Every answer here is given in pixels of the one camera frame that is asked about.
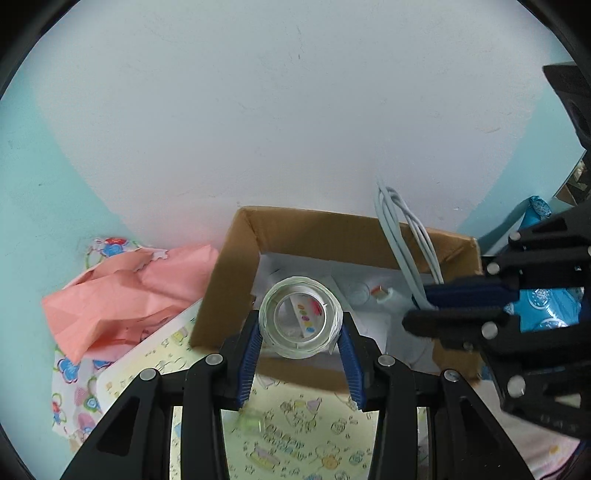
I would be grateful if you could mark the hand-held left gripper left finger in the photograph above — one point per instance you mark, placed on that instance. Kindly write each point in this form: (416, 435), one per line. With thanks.
(244, 364)

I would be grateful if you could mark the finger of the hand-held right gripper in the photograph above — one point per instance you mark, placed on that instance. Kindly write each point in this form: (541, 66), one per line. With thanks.
(452, 323)
(466, 293)

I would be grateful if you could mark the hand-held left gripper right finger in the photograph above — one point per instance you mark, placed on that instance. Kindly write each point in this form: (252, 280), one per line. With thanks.
(353, 369)

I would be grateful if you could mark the clear tape roll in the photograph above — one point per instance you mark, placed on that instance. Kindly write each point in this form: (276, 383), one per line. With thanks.
(300, 349)

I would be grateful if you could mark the pack of colourful birthday candles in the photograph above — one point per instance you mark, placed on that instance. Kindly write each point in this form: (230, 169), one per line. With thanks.
(304, 316)

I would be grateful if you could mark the brown cardboard box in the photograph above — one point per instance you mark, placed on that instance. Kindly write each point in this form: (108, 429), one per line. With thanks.
(231, 286)

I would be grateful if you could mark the blue snowflake plastic bag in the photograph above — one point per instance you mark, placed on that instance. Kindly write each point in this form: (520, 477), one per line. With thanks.
(549, 310)

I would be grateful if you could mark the pink crumpled paper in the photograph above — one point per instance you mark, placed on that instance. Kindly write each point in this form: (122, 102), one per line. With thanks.
(129, 295)

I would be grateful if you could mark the pink blanket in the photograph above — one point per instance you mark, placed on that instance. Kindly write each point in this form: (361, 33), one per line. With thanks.
(517, 443)

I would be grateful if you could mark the floral printed cloth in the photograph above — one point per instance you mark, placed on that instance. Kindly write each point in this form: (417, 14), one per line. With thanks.
(74, 397)

